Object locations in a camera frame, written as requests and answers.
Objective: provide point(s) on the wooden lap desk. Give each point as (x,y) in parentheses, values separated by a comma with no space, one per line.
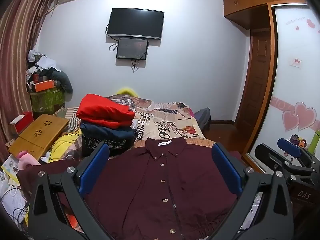
(39,136)

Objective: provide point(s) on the pink plush toy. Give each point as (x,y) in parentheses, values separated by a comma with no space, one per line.
(25,159)

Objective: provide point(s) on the dark grey backpack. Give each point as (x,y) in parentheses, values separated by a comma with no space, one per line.
(203,118)

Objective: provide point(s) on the dark grey clothes pile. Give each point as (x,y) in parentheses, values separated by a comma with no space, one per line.
(55,75)

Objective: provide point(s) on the black patterned folded garment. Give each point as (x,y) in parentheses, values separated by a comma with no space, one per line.
(114,146)

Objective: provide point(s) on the large wall television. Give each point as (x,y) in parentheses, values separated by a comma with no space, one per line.
(133,22)

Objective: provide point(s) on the small wall monitor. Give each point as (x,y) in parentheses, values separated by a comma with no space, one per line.
(132,48)

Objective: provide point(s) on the white sliding wardrobe door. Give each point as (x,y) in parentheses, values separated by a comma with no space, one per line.
(294,105)

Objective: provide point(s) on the wooden door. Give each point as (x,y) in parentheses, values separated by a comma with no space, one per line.
(256,81)

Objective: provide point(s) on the red tissue box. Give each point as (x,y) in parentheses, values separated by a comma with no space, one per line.
(21,122)

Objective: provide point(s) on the yellow headboard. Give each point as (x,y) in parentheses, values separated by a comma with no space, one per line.
(127,91)

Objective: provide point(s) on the striped red curtain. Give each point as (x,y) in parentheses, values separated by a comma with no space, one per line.
(20,27)

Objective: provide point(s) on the green bottle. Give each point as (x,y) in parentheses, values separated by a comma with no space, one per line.
(313,144)

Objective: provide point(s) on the wooden overhead cabinet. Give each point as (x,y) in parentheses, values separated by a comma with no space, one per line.
(251,14)

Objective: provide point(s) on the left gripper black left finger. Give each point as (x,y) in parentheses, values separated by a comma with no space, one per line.
(47,220)

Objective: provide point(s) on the newspaper print bed blanket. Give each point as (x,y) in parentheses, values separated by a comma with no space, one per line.
(160,121)

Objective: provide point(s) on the yellow garment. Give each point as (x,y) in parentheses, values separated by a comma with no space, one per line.
(62,144)

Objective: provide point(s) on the maroon button-up shirt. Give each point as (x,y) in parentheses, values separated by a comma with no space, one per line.
(166,189)

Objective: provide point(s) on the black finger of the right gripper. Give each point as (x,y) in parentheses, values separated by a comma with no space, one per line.
(278,163)
(289,148)

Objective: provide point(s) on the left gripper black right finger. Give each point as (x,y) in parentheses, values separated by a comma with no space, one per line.
(262,210)

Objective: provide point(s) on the navy folded garment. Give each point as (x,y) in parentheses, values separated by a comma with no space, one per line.
(101,133)

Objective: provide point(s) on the orange shoe box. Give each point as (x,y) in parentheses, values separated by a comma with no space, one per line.
(41,86)

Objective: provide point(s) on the green patterned storage box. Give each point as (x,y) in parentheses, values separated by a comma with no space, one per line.
(47,101)

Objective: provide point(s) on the red folded garment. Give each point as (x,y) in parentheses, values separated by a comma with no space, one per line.
(101,111)

